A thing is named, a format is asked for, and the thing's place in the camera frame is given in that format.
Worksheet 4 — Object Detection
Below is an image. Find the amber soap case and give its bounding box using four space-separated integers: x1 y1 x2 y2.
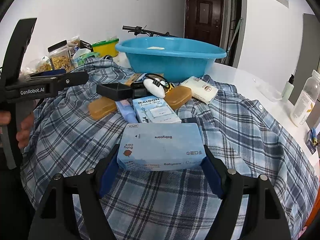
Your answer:
88 97 117 120
164 86 192 111

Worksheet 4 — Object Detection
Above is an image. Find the grey plush pouch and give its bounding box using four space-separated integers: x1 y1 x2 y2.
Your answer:
143 78 165 99

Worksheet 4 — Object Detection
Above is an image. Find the light blue Babycare box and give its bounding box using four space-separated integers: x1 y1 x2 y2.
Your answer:
117 123 206 171

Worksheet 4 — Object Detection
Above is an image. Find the white tissue pack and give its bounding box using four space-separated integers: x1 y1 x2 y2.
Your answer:
180 76 219 105

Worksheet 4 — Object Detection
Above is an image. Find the person's left hand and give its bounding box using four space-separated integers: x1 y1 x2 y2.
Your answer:
0 111 34 149

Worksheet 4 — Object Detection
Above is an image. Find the clear jar with cereal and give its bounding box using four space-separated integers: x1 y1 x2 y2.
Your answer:
48 40 74 72

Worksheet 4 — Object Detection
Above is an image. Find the green tissue box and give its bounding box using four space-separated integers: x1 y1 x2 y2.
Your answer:
72 48 100 67

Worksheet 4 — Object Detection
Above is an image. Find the snack bags pile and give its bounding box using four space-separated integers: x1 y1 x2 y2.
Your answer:
20 36 93 75

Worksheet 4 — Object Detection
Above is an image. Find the yellow tub green lid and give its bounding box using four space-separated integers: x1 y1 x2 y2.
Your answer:
92 38 119 57

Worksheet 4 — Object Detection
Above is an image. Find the blue plaid shirt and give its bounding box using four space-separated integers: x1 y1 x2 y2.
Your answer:
21 59 319 239

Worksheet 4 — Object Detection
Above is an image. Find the black bicycle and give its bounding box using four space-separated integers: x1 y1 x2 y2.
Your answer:
122 25 175 37

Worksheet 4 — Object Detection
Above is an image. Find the blue plastic basin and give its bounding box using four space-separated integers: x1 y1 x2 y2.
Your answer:
116 37 227 82

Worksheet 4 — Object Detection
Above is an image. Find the white plastic bottle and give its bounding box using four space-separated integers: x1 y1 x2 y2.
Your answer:
290 70 320 127

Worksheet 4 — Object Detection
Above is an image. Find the clear plastic lid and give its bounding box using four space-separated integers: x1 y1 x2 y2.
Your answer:
253 78 282 102

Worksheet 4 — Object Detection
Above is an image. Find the small green spray bottle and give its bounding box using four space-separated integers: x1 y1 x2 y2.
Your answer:
281 70 296 102

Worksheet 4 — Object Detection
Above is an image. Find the dark brown door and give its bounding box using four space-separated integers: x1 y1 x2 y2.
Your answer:
184 0 224 46

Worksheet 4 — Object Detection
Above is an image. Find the mop handle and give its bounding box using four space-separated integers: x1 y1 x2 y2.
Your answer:
226 17 244 55

